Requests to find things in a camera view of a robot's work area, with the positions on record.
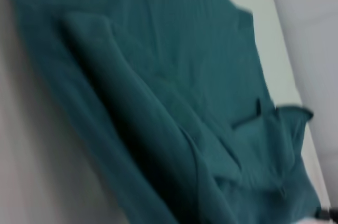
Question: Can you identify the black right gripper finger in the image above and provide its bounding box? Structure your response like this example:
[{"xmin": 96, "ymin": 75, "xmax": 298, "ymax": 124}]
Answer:
[{"xmin": 318, "ymin": 208, "xmax": 332, "ymax": 221}]

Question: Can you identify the teal t-shirt with beige print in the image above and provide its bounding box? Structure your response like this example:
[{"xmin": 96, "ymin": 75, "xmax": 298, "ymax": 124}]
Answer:
[{"xmin": 0, "ymin": 0, "xmax": 325, "ymax": 224}]

